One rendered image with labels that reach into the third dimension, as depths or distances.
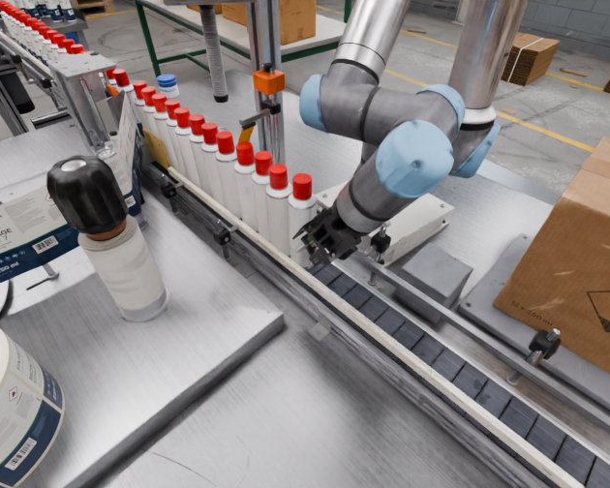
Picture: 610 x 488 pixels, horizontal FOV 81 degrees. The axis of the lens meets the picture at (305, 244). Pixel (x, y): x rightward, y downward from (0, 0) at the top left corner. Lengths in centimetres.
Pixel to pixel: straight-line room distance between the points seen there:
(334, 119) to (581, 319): 52
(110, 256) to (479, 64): 66
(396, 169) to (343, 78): 19
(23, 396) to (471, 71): 82
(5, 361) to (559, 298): 81
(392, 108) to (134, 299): 50
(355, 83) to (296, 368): 47
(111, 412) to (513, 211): 99
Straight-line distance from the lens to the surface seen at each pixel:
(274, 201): 65
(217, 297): 71
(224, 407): 66
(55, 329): 78
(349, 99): 52
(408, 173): 39
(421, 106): 49
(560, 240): 67
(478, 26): 72
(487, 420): 60
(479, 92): 75
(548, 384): 61
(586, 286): 71
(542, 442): 67
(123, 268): 62
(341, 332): 68
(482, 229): 99
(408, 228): 83
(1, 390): 57
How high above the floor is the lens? 143
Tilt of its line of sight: 45 degrees down
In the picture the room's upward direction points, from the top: straight up
